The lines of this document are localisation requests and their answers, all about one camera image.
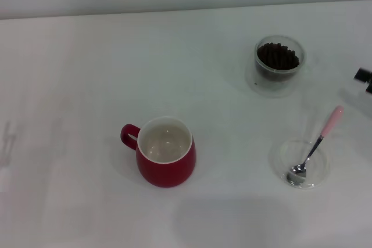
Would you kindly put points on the clear glass cup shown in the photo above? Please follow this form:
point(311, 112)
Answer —
point(276, 89)

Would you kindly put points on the red ceramic mug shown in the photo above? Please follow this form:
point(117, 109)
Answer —
point(165, 175)

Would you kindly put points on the coffee beans pile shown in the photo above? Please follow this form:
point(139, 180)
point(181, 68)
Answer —
point(277, 56)

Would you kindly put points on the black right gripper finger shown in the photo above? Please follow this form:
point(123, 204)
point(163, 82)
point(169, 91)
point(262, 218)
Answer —
point(362, 75)
point(369, 89)

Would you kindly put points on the clear glass saucer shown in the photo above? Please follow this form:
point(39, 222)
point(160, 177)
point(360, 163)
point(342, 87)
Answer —
point(279, 158)

